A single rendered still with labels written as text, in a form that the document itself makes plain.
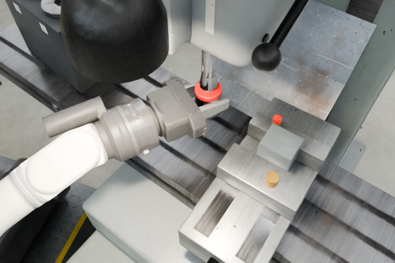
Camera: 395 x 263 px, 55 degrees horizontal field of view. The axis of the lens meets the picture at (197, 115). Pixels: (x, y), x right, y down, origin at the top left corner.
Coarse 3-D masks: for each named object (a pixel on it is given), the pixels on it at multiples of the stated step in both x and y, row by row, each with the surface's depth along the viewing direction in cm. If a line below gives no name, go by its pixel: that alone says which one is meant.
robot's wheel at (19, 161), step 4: (16, 160) 125; (20, 160) 123; (24, 160) 122; (16, 164) 122; (12, 168) 122; (68, 188) 128; (64, 192) 125; (56, 196) 127; (60, 196) 125; (64, 196) 126; (56, 200) 130; (60, 200) 129
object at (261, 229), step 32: (256, 128) 71; (288, 128) 71; (320, 128) 75; (320, 160) 67; (224, 192) 67; (192, 224) 64; (224, 224) 64; (256, 224) 64; (288, 224) 64; (224, 256) 60; (256, 256) 60
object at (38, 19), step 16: (16, 0) 81; (32, 0) 81; (48, 0) 79; (16, 16) 88; (32, 16) 80; (48, 16) 78; (32, 32) 87; (48, 32) 79; (32, 48) 95; (48, 48) 86; (64, 48) 78; (48, 64) 94; (64, 64) 85; (80, 80) 87
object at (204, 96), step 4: (196, 84) 66; (196, 88) 65; (200, 88) 65; (216, 88) 65; (220, 88) 65; (196, 92) 65; (200, 92) 65; (204, 92) 65; (212, 92) 65; (216, 92) 65; (220, 92) 65; (196, 96) 65; (200, 96) 64; (204, 96) 64; (208, 96) 64; (212, 96) 64; (216, 96) 64; (204, 100) 65; (208, 100) 64; (212, 100) 65
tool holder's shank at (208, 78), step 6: (204, 54) 58; (204, 60) 59; (210, 60) 58; (216, 60) 60; (204, 66) 60; (210, 66) 60; (204, 72) 61; (210, 72) 61; (204, 78) 62; (210, 78) 62; (216, 78) 63; (204, 84) 63; (210, 84) 63; (216, 84) 64; (204, 90) 64; (210, 90) 64
